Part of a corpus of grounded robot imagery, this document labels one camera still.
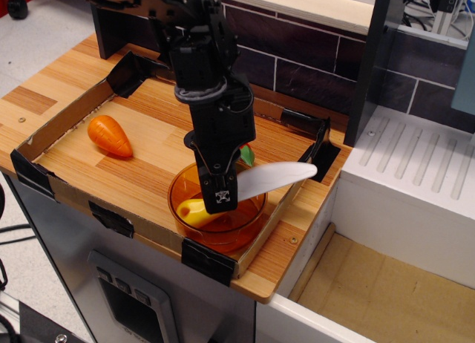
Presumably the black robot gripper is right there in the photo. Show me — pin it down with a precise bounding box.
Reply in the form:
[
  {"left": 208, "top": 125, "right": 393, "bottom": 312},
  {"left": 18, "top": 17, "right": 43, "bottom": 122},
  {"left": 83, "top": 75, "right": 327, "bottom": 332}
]
[{"left": 183, "top": 75, "right": 256, "bottom": 214}]

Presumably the yellow handled toy knife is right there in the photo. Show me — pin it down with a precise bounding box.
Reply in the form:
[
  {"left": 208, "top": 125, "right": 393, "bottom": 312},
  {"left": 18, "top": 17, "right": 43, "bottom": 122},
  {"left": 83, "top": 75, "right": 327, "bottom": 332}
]
[{"left": 176, "top": 162, "right": 318, "bottom": 228}]

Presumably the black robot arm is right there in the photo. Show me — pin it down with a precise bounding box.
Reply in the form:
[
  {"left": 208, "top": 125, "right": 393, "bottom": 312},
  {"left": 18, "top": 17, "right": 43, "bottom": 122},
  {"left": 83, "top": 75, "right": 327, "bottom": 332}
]
[{"left": 86, "top": 0, "right": 255, "bottom": 214}]

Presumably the orange transparent plastic pot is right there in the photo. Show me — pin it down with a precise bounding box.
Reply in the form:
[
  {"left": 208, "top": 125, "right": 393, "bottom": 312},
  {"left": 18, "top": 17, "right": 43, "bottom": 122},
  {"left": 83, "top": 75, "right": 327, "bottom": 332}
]
[{"left": 168, "top": 164, "right": 268, "bottom": 254}]

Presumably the cardboard fence with black tape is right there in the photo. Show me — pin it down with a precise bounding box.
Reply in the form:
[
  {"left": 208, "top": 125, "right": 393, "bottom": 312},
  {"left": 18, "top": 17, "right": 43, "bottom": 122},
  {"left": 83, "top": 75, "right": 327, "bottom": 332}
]
[{"left": 3, "top": 53, "right": 350, "bottom": 296}]

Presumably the red toy chili pepper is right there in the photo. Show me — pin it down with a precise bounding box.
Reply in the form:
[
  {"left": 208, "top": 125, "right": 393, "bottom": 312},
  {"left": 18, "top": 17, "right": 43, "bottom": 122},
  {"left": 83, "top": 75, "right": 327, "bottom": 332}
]
[{"left": 240, "top": 143, "right": 255, "bottom": 167}]

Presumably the orange toy carrot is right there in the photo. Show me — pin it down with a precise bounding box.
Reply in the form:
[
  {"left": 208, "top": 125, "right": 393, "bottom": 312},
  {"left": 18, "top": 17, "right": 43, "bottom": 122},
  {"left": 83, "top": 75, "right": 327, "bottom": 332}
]
[{"left": 87, "top": 115, "right": 133, "bottom": 157}]

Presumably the grey toy oven front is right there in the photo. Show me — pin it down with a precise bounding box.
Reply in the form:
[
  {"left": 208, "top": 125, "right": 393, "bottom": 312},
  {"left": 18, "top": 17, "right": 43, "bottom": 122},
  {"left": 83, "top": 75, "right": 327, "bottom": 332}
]
[{"left": 7, "top": 177, "right": 255, "bottom": 342}]

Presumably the white toy sink unit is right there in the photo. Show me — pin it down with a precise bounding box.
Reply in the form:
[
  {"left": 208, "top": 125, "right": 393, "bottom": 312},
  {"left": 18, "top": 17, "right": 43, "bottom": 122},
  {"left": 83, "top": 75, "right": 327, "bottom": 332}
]
[{"left": 255, "top": 107, "right": 474, "bottom": 342}]

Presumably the black caster wheel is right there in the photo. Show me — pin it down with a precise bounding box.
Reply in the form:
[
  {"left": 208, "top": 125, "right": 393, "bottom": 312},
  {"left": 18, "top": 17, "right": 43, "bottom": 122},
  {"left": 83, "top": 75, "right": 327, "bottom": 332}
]
[{"left": 7, "top": 0, "right": 28, "bottom": 20}]

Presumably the dark grey upright post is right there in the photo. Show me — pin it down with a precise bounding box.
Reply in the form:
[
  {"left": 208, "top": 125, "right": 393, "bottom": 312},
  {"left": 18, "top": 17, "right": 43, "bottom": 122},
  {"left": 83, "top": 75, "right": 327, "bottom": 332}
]
[{"left": 344, "top": 0, "right": 405, "bottom": 146}]

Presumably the black floor cable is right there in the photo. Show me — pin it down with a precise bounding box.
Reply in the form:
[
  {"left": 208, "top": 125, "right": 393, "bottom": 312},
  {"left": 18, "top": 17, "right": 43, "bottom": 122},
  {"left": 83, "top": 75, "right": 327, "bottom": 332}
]
[{"left": 0, "top": 223, "right": 38, "bottom": 292}]

